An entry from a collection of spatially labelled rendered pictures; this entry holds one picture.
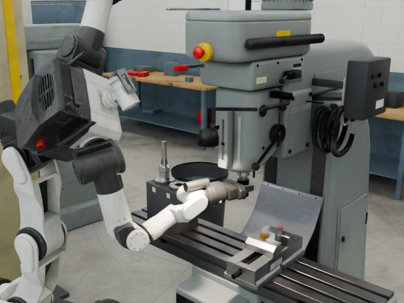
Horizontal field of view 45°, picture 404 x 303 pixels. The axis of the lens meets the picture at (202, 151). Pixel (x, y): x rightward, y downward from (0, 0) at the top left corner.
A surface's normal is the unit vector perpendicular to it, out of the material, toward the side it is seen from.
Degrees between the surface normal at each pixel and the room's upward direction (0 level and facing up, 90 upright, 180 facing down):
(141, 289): 0
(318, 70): 90
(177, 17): 90
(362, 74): 90
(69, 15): 90
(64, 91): 57
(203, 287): 0
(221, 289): 0
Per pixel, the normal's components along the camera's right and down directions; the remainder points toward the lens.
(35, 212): -0.40, 0.25
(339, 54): 0.74, 0.19
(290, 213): -0.59, -0.26
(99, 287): 0.00, -0.96
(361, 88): -0.67, 0.21
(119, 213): 0.50, 0.18
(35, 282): -0.35, 0.64
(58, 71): 0.80, -0.40
